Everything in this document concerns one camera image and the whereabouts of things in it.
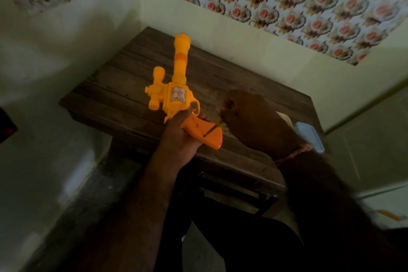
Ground person's right hand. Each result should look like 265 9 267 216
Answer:
219 89 308 163

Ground person's left hand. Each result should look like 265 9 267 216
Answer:
152 107 204 176

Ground orange toy gun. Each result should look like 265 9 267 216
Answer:
145 33 223 150

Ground small yellow-handled screwdriver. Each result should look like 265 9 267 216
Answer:
203 119 227 138

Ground person's right forearm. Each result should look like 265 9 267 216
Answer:
276 147 408 272

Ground person's left forearm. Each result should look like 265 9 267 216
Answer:
59 157 180 272

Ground white paper card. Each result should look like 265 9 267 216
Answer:
276 111 294 129

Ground red thread wristband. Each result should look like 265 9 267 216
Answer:
275 144 313 166

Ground light blue plastic box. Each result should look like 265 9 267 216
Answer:
293 122 325 154

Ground person's dark trousers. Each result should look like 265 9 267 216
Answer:
154 186 306 272

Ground dark object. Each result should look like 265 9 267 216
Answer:
0 107 18 144

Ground orange stick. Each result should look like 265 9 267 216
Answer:
375 209 403 222

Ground dark wooden table frame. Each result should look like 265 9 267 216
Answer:
191 165 281 218

